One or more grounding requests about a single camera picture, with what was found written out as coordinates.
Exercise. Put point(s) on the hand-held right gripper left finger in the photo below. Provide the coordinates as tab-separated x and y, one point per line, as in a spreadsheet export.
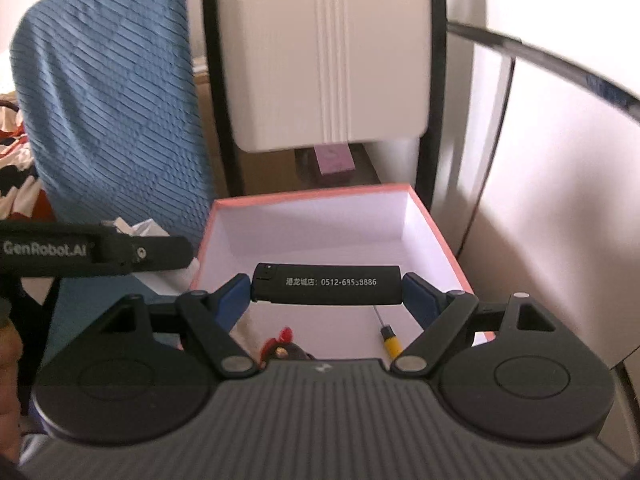
235	300

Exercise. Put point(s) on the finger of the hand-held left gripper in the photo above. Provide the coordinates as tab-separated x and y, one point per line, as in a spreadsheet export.
155	254

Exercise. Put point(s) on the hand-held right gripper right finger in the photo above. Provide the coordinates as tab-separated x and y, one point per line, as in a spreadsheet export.
419	297

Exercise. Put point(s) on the black red horned toy figure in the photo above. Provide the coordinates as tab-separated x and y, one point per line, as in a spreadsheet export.
285	347

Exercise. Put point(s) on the black lighter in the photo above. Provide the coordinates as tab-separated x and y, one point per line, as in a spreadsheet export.
325	284

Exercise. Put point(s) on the pink-rimmed white cardboard box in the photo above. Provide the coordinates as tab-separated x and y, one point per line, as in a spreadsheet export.
310	230

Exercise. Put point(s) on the person's left hand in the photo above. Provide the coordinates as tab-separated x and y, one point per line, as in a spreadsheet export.
9	400

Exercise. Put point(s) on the red white patterned blanket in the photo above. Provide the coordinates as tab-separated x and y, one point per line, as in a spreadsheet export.
20	160

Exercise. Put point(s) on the blue textured cloth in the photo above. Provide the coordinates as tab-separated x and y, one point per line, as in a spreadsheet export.
115	100

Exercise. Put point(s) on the pink sticky note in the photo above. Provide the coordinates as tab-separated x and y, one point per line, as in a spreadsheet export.
333	159

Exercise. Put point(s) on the white plastic chair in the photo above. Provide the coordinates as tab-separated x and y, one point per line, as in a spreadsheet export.
220	85

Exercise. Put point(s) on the white ribbed plastic panel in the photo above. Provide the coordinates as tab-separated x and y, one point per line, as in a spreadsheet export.
325	55

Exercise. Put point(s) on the black curved band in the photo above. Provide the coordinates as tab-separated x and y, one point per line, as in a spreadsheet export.
550	62

